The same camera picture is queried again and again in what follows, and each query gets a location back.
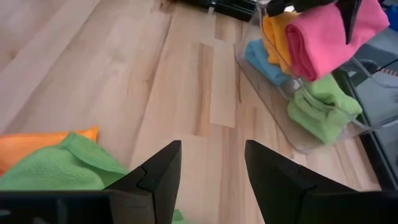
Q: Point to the green microfiber towel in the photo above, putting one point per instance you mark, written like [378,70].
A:
[62,168]
[323,118]

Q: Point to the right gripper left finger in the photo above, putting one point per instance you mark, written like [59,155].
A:
[161,174]

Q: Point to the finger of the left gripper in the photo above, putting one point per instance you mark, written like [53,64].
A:
[349,15]
[295,3]

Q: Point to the orange microfiber towel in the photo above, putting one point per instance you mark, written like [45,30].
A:
[278,37]
[31,144]

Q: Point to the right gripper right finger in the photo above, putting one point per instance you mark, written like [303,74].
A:
[276,177]

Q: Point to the clear plastic bin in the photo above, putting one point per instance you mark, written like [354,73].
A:
[270,96]

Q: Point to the black orange-striped floor mat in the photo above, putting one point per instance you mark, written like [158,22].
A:
[390,72]

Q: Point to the blue microfiber towel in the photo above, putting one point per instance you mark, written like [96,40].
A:
[264,62]

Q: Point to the pink microfiber towel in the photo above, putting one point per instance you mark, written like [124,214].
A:
[320,46]

